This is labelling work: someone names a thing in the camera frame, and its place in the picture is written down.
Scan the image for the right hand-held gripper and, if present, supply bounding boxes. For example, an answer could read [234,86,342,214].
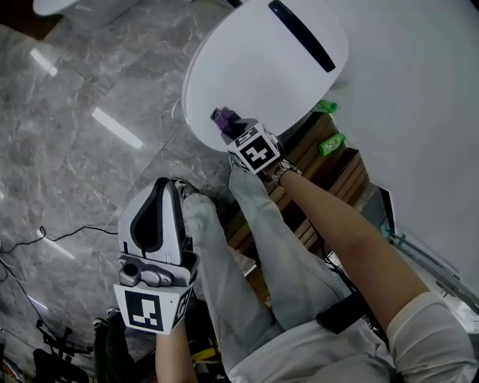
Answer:
[219,117,288,176]

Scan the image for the black cable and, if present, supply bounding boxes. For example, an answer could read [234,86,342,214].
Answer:
[0,224,119,263]

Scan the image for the wooden slatted platform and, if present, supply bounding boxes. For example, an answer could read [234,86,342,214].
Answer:
[224,110,379,300]

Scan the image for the teal floor squeegee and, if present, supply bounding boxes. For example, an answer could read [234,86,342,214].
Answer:
[379,218,461,281]

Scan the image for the silver wristwatch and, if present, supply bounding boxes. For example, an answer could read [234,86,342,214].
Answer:
[271,159,303,188]

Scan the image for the green plastic bottle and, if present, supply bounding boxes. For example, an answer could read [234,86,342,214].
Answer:
[310,99,339,114]
[317,132,347,157]

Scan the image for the person's right forearm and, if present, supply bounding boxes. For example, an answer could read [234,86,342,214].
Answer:
[278,171,431,330]

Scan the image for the person's white shirt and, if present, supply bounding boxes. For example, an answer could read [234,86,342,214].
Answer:
[228,291,479,383]

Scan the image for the purple and grey cleaning cloth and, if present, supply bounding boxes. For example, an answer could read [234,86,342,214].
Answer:
[210,106,244,135]

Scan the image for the person's light grey trousers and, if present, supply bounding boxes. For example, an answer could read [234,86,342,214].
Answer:
[181,164,360,370]

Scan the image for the black waist pack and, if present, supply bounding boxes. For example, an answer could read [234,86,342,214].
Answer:
[316,293,366,335]

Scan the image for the person's left forearm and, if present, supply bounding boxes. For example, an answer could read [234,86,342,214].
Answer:
[153,319,199,383]

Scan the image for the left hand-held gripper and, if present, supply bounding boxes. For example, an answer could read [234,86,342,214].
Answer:
[113,177,200,335]

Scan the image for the white oval smart toilet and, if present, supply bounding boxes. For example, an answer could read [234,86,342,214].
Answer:
[182,0,350,151]

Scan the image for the person's left shoe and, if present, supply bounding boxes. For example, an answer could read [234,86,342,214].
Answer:
[172,178,199,201]

